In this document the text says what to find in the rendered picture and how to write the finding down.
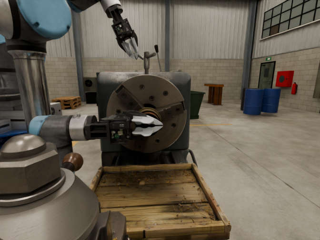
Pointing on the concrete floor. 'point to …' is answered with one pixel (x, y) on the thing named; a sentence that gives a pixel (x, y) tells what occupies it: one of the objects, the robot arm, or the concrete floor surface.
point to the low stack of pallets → (68, 102)
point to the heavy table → (215, 94)
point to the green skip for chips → (195, 104)
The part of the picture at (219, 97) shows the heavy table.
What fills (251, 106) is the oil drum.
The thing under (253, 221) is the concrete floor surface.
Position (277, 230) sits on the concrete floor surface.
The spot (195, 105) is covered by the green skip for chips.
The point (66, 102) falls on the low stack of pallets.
